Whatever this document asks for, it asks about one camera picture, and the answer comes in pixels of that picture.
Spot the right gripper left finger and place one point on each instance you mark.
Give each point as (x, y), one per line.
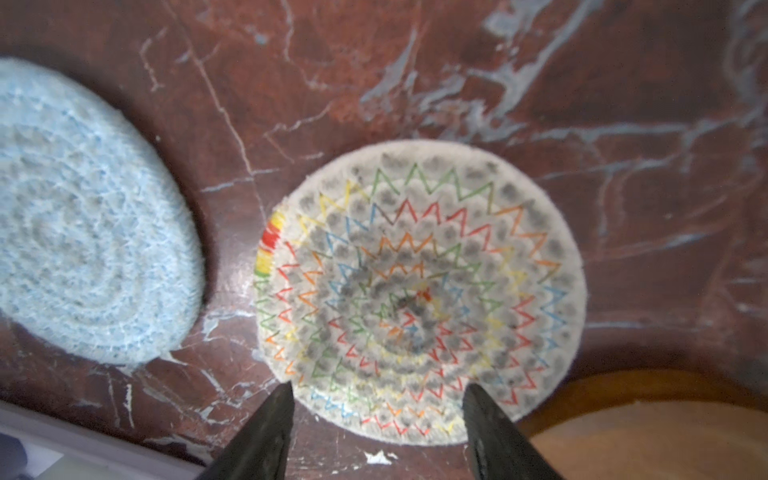
(260, 449)

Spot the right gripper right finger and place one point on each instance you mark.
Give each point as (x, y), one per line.
(496, 448)

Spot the brown wooden coaster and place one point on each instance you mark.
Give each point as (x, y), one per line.
(652, 424)

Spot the white patterned round coaster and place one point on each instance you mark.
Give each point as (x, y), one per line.
(400, 273)

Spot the light blue woven coaster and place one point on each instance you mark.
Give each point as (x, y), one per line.
(100, 255)

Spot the lavender plastic tray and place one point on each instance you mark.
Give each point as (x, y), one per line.
(121, 456)

